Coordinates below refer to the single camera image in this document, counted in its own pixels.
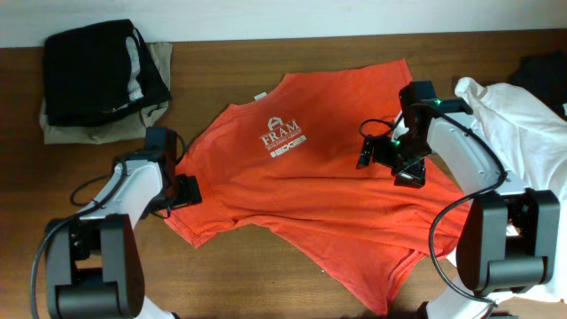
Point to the folded black garment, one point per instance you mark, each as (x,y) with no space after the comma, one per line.
(98,74)

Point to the folded beige garment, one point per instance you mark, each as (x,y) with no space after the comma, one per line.
(131,127)

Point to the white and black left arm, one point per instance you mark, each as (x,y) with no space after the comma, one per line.
(93,268)

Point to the dark garment at right edge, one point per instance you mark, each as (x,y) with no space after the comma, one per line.
(545,77)

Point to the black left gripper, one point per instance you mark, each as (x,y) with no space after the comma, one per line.
(190,191)

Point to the orange FRAM t-shirt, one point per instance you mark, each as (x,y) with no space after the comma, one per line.
(287,162)

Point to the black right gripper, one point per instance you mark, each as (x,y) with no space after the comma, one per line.
(383,156)

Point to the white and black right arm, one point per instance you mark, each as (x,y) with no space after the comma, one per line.
(509,240)

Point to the white t-shirt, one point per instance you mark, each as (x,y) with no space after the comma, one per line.
(531,140)

